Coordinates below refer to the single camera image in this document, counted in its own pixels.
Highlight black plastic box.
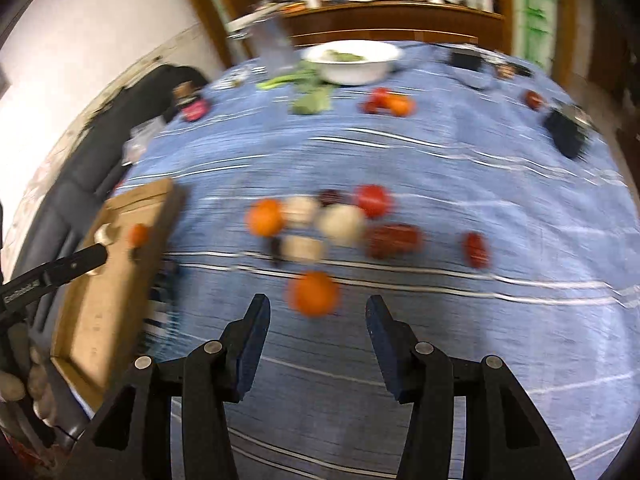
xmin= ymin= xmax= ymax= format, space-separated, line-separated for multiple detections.
xmin=542 ymin=105 xmax=601 ymax=161

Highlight clear plastic bag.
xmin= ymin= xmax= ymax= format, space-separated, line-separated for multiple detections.
xmin=122 ymin=120 xmax=166 ymax=166

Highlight red packet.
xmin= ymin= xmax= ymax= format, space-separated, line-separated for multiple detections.
xmin=180 ymin=100 xmax=211 ymax=122

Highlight blue plaid tablecloth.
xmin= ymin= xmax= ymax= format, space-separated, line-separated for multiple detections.
xmin=115 ymin=40 xmax=640 ymax=480

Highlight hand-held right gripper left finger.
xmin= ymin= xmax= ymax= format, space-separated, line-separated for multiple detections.
xmin=60 ymin=294 xmax=271 ymax=480

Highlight dough ball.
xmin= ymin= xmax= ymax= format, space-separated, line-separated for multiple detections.
xmin=282 ymin=196 xmax=321 ymax=226
xmin=317 ymin=204 xmax=367 ymax=247

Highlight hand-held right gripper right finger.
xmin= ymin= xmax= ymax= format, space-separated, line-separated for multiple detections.
xmin=366 ymin=295 xmax=576 ymax=480

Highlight person's left hand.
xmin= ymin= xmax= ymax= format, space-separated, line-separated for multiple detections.
xmin=0 ymin=347 xmax=68 ymax=428

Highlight small green leaf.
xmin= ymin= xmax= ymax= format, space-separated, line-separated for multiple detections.
xmin=320 ymin=49 xmax=368 ymax=62

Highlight dark sofa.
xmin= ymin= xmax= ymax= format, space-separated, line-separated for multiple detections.
xmin=10 ymin=65 xmax=213 ymax=456

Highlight white bowl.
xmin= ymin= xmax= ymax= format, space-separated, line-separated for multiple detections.
xmin=301 ymin=40 xmax=405 ymax=86

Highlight wooden sideboard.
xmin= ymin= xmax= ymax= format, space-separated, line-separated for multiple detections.
xmin=282 ymin=0 xmax=506 ymax=46

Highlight clear plastic pitcher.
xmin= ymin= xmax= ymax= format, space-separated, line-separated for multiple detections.
xmin=227 ymin=12 xmax=296 ymax=73

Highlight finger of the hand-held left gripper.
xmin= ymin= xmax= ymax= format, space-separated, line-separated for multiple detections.
xmin=0 ymin=244 xmax=109 ymax=313

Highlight bok choy leaf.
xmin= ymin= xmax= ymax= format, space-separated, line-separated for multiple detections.
xmin=291 ymin=85 xmax=335 ymax=116

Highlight beige walnut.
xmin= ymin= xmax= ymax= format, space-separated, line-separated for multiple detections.
xmin=87 ymin=222 xmax=121 ymax=277
xmin=280 ymin=235 xmax=326 ymax=265

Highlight cardboard box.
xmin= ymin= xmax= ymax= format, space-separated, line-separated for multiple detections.
xmin=50 ymin=177 xmax=188 ymax=411

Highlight black power adapter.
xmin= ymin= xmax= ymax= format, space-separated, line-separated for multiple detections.
xmin=450 ymin=49 xmax=486 ymax=71

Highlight bok choy stalk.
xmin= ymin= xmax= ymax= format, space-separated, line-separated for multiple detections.
xmin=257 ymin=60 xmax=321 ymax=92

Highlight bamboo wall sticker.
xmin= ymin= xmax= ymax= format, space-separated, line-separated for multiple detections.
xmin=515 ymin=0 xmax=556 ymax=68

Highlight small glass plate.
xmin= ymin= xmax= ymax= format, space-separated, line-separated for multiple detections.
xmin=212 ymin=71 xmax=253 ymax=90

